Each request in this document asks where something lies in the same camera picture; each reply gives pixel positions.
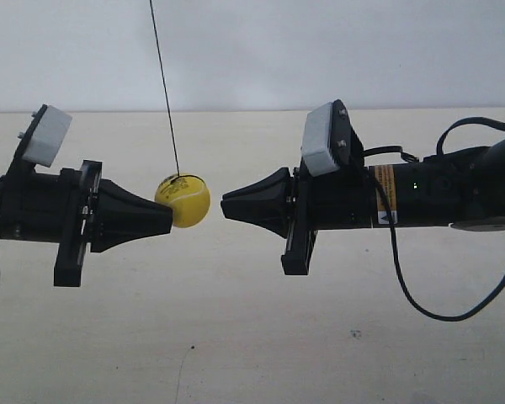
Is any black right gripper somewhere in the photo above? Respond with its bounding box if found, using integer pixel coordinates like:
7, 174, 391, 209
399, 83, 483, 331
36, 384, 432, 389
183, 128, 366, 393
221, 99, 371, 276

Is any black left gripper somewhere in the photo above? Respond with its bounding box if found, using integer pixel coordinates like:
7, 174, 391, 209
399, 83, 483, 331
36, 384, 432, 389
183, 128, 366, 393
0, 107, 173, 287

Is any yellow tennis ball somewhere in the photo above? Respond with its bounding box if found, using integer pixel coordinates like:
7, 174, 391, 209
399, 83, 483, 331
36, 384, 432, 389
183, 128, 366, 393
154, 173, 211, 228

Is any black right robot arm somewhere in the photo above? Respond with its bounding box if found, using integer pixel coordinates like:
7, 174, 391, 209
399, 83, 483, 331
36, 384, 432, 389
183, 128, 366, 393
221, 100, 505, 275

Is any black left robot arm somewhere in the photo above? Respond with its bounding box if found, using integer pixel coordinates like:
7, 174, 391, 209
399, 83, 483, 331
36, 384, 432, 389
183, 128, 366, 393
0, 104, 173, 287

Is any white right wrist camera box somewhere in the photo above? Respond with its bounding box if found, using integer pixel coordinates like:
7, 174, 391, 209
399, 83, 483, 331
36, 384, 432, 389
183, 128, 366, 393
300, 102, 340, 177

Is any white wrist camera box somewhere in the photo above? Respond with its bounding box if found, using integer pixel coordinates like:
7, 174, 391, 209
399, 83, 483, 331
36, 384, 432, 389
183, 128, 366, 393
300, 102, 340, 177
22, 104, 72, 167

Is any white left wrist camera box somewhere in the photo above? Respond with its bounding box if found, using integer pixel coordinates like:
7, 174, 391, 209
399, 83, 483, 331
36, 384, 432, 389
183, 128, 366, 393
22, 104, 72, 167

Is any thin black hanging string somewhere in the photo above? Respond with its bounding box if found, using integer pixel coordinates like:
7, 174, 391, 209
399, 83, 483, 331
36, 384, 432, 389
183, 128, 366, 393
149, 0, 181, 182

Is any black right camera cable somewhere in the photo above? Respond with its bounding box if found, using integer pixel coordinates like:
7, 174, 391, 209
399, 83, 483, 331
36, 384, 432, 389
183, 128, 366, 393
348, 117, 505, 323

